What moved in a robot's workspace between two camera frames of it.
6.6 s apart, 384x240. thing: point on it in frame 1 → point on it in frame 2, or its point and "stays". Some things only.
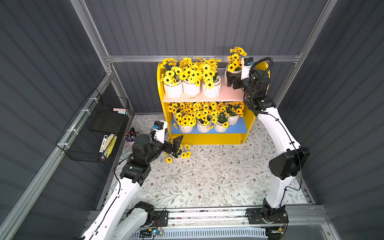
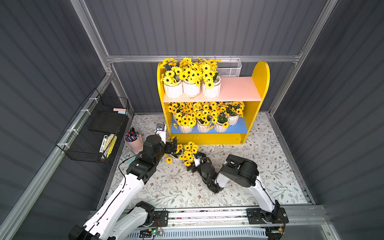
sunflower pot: (190, 74) stays
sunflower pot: (179, 153) stays
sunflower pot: (234, 63) → (190, 149)
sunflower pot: (170, 77) stays
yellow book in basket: (111, 141) stays
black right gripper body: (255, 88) → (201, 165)
